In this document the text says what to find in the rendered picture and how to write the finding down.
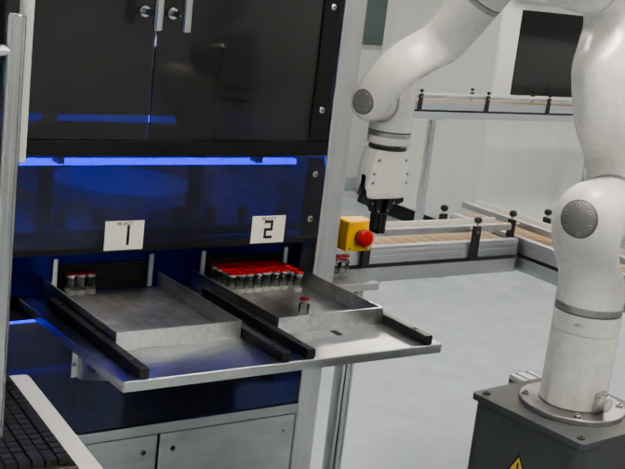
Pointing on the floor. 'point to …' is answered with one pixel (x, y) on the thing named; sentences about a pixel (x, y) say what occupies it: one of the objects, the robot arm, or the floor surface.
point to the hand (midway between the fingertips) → (378, 222)
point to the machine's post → (329, 207)
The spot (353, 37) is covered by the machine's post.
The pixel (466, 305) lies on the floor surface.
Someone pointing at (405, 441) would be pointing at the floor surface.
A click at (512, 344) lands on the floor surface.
